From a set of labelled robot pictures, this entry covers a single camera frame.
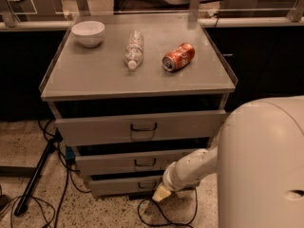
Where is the grey drawer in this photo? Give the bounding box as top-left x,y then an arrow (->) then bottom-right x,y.
88,172 -> 162,198
76,149 -> 193,176
56,110 -> 226,146

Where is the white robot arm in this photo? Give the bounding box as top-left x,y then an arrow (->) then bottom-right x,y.
153,96 -> 304,228

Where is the grey bottom drawer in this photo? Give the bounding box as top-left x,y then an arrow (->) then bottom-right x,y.
88,172 -> 162,198

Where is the grey top drawer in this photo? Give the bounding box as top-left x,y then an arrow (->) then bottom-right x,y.
56,110 -> 226,146

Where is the grey drawer cabinet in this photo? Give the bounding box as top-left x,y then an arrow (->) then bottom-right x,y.
38,13 -> 238,198

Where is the blue box behind cabinet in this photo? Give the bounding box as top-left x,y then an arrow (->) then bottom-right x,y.
66,146 -> 76,161

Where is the orange soda can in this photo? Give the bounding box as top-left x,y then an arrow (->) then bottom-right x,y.
162,43 -> 195,72

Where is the black pole on floor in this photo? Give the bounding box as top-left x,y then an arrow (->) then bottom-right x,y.
14,132 -> 62,217

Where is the clear plastic water bottle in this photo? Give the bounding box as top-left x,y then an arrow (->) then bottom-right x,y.
124,30 -> 144,70

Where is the white ceramic bowl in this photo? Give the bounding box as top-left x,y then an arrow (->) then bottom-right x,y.
71,21 -> 105,48

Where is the clear acrylic barrier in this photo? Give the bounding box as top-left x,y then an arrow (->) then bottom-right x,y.
1,0 -> 303,27

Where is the black cable under cabinet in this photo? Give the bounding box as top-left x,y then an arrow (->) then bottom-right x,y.
136,188 -> 199,228

